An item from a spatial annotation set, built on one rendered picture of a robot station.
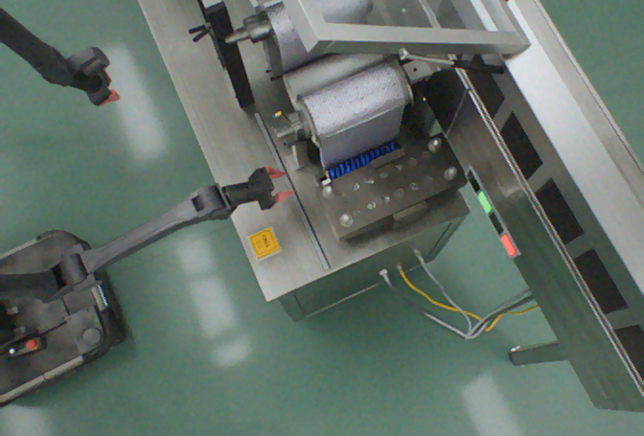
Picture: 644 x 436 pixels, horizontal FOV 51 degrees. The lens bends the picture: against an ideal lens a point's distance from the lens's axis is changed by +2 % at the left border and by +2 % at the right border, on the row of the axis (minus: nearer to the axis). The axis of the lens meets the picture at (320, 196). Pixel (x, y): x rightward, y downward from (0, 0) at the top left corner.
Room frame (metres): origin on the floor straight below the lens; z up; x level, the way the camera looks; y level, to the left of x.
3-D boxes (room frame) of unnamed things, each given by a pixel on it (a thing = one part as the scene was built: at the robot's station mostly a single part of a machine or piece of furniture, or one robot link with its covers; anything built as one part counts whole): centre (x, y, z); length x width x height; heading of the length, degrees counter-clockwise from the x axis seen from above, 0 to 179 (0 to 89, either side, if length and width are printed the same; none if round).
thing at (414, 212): (0.45, -0.24, 0.96); 0.10 x 0.03 x 0.11; 108
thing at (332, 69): (0.80, -0.07, 1.17); 0.26 x 0.12 x 0.12; 108
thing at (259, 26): (0.88, 0.11, 1.33); 0.06 x 0.06 x 0.06; 18
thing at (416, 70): (0.74, -0.27, 1.28); 0.06 x 0.05 x 0.02; 108
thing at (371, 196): (0.53, -0.20, 1.00); 0.40 x 0.16 x 0.06; 108
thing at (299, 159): (0.67, 0.06, 1.05); 0.06 x 0.05 x 0.31; 108
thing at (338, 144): (0.63, -0.12, 1.17); 0.23 x 0.01 x 0.18; 108
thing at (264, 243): (0.42, 0.18, 0.91); 0.07 x 0.07 x 0.02; 18
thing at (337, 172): (0.61, -0.13, 1.03); 0.21 x 0.04 x 0.03; 108
